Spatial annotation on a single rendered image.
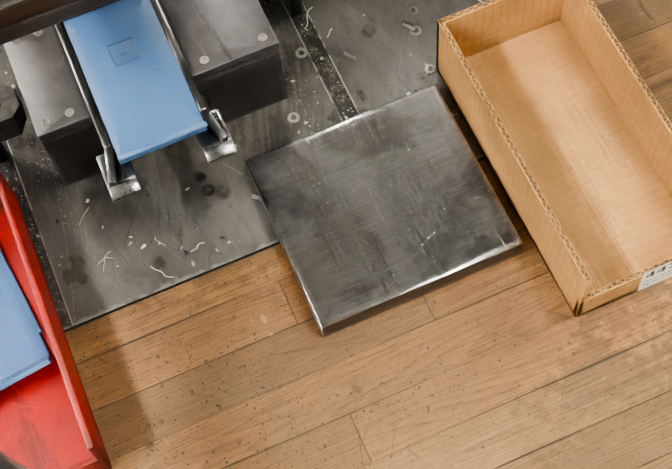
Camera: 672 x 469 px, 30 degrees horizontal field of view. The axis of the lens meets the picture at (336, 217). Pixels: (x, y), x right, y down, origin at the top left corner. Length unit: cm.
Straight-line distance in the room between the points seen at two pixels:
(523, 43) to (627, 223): 19
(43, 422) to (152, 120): 24
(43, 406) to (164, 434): 10
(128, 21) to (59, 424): 32
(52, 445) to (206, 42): 33
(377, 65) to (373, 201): 14
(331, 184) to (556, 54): 23
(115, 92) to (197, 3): 10
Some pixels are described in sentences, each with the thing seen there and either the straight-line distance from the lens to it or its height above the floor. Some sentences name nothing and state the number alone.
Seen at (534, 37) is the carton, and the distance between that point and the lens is 109.
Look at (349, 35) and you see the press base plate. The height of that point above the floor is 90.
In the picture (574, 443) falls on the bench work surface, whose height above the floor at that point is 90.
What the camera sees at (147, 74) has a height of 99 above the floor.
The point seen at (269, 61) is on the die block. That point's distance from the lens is 101.
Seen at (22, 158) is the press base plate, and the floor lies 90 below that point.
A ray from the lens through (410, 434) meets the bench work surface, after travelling 94.
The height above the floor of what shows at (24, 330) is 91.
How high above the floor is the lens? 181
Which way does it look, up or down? 64 degrees down
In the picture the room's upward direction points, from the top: 8 degrees counter-clockwise
